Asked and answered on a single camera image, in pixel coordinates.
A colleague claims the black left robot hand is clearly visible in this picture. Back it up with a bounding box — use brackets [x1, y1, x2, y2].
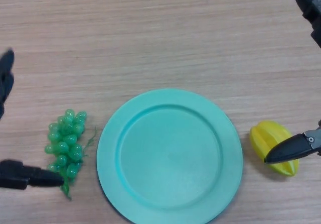
[0, 49, 65, 191]

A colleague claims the yellow starfruit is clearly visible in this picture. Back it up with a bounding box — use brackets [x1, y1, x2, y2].
[249, 120, 300, 177]

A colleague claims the turquoise round plate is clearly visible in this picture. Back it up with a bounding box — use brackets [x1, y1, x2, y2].
[96, 88, 243, 224]

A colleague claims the green grapes bunch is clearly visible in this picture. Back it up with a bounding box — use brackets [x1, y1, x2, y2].
[44, 109, 98, 201]

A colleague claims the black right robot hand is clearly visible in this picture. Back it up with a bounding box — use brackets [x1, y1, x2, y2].
[264, 0, 321, 164]

